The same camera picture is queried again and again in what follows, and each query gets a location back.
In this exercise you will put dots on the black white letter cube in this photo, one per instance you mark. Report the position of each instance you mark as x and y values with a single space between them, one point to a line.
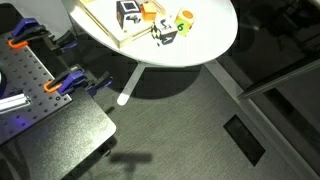
163 31

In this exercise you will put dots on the round white table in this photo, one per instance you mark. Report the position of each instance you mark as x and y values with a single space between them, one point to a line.
213 32

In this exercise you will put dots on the purple clamp with orange tips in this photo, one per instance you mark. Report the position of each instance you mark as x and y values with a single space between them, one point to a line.
76 76

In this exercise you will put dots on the yellow orange number cube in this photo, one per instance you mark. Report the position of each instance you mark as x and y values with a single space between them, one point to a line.
184 21

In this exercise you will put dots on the dark floor hatch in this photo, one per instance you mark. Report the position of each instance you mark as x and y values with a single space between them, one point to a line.
244 139

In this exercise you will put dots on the wooden tray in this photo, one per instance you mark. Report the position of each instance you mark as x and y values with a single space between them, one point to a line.
103 13

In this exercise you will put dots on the black perforated breadboard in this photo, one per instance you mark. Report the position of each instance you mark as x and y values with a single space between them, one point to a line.
26 73

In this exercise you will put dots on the black white patterned cube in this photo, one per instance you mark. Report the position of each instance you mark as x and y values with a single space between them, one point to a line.
128 13

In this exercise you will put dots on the aluminium extrusion rail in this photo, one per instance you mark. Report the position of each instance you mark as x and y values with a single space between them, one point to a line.
14 102

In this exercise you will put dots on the black cart top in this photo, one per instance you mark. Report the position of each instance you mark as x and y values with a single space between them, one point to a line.
54 147

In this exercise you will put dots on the orange cup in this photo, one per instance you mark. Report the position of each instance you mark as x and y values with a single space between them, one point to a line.
148 12

